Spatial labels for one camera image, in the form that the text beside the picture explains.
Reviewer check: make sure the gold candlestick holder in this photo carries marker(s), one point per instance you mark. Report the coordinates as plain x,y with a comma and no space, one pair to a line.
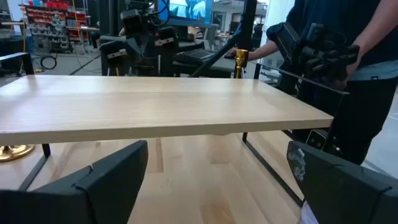
14,152
241,57

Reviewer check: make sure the black side desk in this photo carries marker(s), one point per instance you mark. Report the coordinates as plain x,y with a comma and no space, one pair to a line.
217,67

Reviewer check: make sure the large display screen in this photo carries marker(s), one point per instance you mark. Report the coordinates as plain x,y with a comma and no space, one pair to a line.
186,11

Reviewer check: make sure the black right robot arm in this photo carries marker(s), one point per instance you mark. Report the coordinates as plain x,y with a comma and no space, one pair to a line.
146,70

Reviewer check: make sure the person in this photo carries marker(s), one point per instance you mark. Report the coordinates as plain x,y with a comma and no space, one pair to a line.
367,118

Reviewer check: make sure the red parts bin shelf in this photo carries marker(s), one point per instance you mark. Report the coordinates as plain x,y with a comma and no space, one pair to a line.
56,25

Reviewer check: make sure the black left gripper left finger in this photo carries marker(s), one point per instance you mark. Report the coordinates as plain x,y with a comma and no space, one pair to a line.
77,202

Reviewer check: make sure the wooden riser shelf black legs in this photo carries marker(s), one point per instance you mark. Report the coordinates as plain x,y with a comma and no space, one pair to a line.
155,102

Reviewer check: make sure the small table-level camera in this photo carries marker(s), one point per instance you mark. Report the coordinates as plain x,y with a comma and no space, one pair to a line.
316,139

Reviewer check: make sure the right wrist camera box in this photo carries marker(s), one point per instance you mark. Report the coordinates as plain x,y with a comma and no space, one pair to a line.
132,23

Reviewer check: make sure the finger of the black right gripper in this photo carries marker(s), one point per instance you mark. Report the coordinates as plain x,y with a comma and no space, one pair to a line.
133,46
143,46

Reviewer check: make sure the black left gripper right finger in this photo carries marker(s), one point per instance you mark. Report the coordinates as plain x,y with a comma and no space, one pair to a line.
342,193

